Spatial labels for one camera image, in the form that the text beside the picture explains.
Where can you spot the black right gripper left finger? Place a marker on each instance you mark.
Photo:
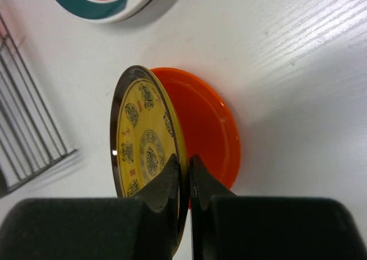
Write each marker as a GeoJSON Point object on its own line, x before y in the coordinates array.
{"type": "Point", "coordinates": [143, 226]}

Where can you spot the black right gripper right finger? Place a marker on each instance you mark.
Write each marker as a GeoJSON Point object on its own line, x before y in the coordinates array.
{"type": "Point", "coordinates": [228, 226]}

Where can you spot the orange plastic plate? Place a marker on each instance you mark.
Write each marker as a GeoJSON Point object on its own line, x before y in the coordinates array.
{"type": "Point", "coordinates": [207, 123]}

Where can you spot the yellow patterned brown plate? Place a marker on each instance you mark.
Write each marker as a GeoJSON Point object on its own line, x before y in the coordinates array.
{"type": "Point", "coordinates": [144, 132]}

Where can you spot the grey wire dish rack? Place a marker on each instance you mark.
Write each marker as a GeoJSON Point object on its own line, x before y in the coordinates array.
{"type": "Point", "coordinates": [31, 142]}

